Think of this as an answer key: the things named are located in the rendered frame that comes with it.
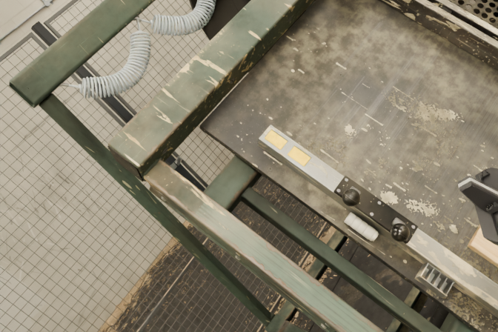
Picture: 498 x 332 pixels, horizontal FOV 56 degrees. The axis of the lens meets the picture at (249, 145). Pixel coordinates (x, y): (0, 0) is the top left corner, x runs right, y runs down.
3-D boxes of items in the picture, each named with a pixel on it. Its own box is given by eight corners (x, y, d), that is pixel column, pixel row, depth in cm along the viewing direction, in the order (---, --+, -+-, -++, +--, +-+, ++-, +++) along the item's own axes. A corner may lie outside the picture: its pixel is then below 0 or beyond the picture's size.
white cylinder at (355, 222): (342, 223, 112) (370, 244, 110) (344, 219, 109) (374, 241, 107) (349, 213, 113) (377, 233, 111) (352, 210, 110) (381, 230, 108)
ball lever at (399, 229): (399, 235, 108) (402, 247, 95) (385, 224, 109) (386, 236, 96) (410, 221, 107) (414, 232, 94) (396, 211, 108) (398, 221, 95)
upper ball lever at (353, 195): (356, 203, 111) (353, 211, 98) (342, 193, 111) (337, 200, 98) (365, 190, 110) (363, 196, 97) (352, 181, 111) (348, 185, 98)
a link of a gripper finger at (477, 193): (474, 176, 63) (503, 197, 65) (453, 188, 65) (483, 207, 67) (476, 185, 62) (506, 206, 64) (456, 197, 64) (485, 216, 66)
